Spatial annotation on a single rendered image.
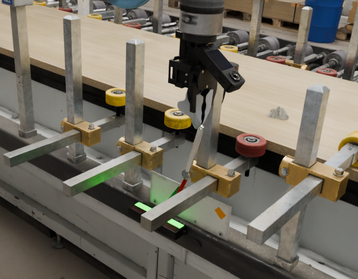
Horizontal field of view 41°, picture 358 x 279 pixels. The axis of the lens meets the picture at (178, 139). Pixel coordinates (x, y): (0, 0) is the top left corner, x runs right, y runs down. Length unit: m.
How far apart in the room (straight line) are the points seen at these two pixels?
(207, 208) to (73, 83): 0.55
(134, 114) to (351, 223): 0.63
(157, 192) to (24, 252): 1.15
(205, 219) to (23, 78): 0.79
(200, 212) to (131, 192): 0.25
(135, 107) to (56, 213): 1.10
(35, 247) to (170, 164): 1.01
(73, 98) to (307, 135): 0.75
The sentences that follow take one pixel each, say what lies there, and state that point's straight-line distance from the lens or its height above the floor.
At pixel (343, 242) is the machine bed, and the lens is 1.34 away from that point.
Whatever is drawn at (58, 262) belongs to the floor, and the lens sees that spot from 2.27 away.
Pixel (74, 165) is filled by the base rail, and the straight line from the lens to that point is 1.54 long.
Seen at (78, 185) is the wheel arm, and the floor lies 0.83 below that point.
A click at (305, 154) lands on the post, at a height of 1.00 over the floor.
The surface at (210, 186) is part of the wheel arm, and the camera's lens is 1.14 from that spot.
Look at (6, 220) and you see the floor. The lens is 2.58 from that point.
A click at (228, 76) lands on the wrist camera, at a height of 1.14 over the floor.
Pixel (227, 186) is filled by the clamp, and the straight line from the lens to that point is 1.15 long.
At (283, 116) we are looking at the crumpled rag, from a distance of 1.45.
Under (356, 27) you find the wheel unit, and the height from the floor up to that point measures 1.07.
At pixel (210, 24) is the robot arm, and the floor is 1.24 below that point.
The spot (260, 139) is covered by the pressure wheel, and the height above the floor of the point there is 0.91.
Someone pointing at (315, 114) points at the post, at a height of 1.09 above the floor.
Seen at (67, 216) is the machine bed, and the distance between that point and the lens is 2.22.
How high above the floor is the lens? 1.43
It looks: 25 degrees down
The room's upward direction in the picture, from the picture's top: 4 degrees clockwise
